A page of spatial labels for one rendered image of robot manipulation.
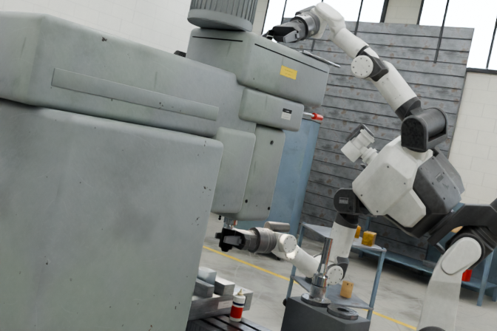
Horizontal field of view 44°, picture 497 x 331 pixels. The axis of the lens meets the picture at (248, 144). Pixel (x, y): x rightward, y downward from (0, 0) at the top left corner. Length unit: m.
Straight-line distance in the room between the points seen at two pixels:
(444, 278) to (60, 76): 1.39
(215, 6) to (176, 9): 8.90
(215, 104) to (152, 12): 8.63
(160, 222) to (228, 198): 0.39
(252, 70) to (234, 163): 0.28
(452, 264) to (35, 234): 1.35
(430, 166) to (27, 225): 1.35
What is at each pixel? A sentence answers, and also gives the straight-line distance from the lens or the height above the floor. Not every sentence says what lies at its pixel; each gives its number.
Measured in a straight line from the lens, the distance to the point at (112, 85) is 1.49.
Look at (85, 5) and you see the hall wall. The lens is 9.54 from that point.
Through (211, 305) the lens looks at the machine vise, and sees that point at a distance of 2.13.
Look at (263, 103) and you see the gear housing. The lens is 1.90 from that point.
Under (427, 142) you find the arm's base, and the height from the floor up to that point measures 1.68.
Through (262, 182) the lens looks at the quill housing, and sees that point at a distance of 2.00.
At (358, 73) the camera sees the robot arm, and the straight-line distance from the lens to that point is 2.12.
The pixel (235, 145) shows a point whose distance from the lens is 1.83.
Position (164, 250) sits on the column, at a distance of 1.55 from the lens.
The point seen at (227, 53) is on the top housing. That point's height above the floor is 1.82.
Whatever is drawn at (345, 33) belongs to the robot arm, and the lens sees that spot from 2.20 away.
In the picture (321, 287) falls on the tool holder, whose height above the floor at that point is 1.20.
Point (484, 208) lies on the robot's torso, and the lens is 2.16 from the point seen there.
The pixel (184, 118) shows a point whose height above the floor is 1.60.
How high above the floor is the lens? 1.60
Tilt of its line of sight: 1 degrees down
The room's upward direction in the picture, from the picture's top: 12 degrees clockwise
